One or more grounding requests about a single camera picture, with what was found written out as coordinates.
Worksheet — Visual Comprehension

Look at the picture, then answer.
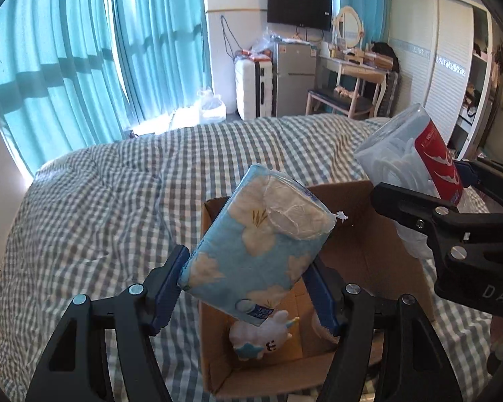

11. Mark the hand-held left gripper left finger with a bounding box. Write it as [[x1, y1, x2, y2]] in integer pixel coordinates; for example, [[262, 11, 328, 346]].
[[24, 245, 190, 402]]

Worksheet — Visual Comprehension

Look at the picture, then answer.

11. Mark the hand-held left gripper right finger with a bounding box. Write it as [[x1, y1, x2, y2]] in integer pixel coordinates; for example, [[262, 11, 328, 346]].
[[303, 259, 479, 402]]

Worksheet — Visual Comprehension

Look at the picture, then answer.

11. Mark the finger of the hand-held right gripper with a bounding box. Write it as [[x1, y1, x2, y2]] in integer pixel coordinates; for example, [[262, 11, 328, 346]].
[[457, 158, 503, 215], [371, 182, 458, 240]]

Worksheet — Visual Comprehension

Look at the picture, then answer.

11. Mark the clear cup pack red label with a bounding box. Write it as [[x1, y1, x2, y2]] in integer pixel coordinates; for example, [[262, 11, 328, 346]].
[[354, 104, 467, 261]]

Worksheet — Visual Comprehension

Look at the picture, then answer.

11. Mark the cardboard box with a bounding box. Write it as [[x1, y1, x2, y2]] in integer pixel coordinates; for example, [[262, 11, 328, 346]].
[[199, 180, 437, 399]]

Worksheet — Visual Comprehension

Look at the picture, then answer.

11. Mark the blue floral tissue pack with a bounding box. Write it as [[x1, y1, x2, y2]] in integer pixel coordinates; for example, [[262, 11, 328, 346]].
[[178, 164, 349, 328]]

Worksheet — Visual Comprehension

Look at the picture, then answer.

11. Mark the white plush toy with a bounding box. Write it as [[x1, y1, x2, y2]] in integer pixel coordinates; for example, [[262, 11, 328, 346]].
[[228, 310, 299, 362]]

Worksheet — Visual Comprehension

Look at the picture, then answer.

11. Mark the open shelf with clothes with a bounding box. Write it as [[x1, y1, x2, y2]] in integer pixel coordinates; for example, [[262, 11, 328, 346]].
[[456, 37, 503, 165]]

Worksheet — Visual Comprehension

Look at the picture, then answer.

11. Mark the checked bed blanket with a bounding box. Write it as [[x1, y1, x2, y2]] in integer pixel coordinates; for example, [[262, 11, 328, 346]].
[[0, 113, 503, 402]]

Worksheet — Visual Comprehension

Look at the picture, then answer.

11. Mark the white sliding wardrobe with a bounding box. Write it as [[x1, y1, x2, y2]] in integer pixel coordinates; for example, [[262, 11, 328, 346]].
[[387, 0, 494, 160]]

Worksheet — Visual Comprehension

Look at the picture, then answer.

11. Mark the wooden stool dark seat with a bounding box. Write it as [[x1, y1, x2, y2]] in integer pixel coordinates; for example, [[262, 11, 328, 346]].
[[305, 88, 374, 120]]

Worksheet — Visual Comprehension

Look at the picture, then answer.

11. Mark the white dressing table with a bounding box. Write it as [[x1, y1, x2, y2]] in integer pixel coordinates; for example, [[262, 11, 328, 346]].
[[318, 55, 389, 119]]

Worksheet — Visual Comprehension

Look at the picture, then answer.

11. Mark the black bag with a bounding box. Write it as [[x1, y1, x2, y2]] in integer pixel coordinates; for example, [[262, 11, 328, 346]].
[[366, 41, 400, 73]]

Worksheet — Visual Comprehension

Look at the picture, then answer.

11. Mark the silver small fridge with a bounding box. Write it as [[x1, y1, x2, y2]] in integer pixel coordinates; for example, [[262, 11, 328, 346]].
[[272, 42, 318, 117]]

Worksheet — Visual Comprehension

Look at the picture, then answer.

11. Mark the oval vanity mirror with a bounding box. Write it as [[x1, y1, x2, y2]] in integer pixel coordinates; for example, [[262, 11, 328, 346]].
[[333, 6, 367, 50]]

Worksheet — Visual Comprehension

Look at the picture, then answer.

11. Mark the white plastic bag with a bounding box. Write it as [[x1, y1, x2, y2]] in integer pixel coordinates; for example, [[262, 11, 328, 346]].
[[197, 87, 227, 125]]

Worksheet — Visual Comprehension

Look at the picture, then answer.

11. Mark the white suitcase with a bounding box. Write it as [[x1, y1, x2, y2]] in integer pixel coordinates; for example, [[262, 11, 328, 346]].
[[235, 58, 274, 121]]

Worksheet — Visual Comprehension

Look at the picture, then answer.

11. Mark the clear plastic bag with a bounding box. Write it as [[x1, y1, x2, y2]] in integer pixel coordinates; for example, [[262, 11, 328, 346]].
[[250, 29, 278, 58]]

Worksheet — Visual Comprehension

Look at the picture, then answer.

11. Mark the wide teal window curtain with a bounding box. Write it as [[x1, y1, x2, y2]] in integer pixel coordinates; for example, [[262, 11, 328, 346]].
[[0, 0, 213, 177]]

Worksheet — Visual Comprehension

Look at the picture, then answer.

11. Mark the black wall television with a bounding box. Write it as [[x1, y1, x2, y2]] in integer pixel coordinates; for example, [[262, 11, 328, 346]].
[[267, 0, 333, 31]]

